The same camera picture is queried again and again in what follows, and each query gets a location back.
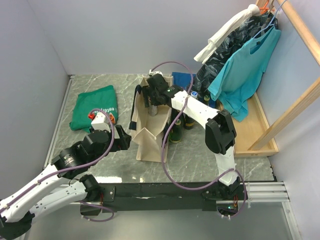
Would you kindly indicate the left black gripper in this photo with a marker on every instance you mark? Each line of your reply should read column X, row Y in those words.
column 122, row 143

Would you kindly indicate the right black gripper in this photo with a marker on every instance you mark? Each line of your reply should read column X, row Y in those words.
column 147, row 92

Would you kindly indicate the red top drink can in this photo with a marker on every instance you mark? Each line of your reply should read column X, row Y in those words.
column 153, row 110

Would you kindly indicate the beige canvas tote bag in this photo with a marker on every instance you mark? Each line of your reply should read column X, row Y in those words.
column 146, row 130

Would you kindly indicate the silver top can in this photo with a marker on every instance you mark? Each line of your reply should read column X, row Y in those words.
column 189, row 123

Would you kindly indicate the green glass bottle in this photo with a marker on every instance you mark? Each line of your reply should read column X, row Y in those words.
column 206, row 100
column 175, row 134
column 181, row 117

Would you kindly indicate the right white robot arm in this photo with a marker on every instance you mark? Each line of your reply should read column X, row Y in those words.
column 220, row 132

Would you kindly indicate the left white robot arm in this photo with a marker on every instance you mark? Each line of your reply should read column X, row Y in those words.
column 20, row 210

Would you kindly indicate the blue folded cloth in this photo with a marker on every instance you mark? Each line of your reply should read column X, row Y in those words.
column 183, row 80

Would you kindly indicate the green folded t-shirt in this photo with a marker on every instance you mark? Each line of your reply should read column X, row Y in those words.
column 104, row 99

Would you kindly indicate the turquoise hanging t-shirt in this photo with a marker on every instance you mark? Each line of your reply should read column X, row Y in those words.
column 242, row 73

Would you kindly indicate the wooden clothes rack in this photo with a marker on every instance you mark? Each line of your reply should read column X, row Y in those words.
column 284, row 113

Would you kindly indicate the dark patterned hanging garment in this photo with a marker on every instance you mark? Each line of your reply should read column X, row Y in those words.
column 233, row 42

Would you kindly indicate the white hanging garment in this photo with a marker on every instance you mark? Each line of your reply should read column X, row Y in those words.
column 216, row 40

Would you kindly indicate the blue clothes hanger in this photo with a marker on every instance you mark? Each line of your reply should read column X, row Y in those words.
column 269, row 22

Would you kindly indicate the orange clothes hanger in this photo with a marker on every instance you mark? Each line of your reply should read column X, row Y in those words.
column 265, row 6

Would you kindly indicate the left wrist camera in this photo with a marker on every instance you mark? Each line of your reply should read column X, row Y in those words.
column 99, row 121

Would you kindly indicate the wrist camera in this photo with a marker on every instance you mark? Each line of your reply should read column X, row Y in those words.
column 99, row 121
column 155, row 72

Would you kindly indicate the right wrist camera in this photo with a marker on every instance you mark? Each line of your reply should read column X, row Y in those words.
column 155, row 72

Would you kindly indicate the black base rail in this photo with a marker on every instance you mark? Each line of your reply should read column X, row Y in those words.
column 162, row 196

